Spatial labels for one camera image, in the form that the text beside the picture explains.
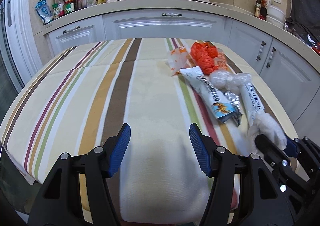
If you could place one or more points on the dark sauce bottle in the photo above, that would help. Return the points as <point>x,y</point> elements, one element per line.
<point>257,8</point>

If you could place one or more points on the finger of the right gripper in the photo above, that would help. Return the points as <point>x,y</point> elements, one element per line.
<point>272,154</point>
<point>304,150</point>

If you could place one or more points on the cabinet door handle right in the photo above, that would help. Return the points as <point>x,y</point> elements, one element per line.
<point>270,57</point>

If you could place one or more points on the drawer handle left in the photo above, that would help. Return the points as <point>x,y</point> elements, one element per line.
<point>71,29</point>

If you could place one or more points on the dark hanging cloth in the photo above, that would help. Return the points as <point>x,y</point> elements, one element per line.
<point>304,18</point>

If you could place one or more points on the stacked white bowls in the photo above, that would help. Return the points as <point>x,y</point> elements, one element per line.
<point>275,16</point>

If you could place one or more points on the drawer handle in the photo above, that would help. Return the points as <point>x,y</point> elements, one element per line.
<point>171,14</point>
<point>71,29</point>

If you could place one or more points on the blue white snack wrapper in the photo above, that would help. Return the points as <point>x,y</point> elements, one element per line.
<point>219,105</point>

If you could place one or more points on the drawer handle center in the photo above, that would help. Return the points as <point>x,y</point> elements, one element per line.
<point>171,14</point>

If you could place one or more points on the clear plastic bag wad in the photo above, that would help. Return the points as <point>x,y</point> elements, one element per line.
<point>228,81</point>

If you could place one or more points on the blue white bag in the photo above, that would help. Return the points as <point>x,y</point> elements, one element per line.
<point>44,11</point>

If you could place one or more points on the striped tablecloth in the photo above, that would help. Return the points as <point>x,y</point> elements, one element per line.
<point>86,93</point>

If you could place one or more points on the cabinet door handle left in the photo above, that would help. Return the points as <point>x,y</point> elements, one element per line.
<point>260,51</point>

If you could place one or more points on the white tissue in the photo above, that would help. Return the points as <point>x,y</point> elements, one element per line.
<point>264,124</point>

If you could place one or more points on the white tube package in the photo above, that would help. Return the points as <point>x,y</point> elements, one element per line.
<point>252,102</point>

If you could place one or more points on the clear orange printed wrapper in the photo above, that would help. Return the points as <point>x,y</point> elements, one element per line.
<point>178,59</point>

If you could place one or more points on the silver foil wrapper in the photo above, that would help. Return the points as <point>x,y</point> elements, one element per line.
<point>235,101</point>

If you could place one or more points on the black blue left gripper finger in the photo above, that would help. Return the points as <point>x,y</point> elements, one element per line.
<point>75,191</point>

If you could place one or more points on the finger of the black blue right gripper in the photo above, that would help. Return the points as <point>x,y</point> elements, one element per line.
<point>243,192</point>

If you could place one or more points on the orange bag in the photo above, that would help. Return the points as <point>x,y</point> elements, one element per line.
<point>204,54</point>

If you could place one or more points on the cabinet door handle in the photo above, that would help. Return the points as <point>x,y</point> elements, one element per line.
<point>270,57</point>
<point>260,51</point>

